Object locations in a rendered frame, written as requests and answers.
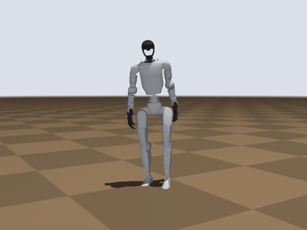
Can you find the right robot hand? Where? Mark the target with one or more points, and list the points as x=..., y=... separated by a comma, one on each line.
x=130, y=122

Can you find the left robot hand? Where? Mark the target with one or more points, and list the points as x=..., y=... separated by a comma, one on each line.
x=175, y=111

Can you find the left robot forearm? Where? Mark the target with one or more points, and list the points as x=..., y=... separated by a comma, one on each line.
x=172, y=95

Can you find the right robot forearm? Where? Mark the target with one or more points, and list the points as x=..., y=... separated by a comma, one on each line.
x=130, y=101

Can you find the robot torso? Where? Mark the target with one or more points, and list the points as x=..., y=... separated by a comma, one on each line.
x=152, y=82

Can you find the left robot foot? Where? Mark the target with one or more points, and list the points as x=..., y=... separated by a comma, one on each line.
x=166, y=184

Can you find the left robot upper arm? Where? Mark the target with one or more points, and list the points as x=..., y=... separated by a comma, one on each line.
x=168, y=74

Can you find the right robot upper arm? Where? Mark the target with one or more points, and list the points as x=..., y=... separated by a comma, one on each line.
x=133, y=79

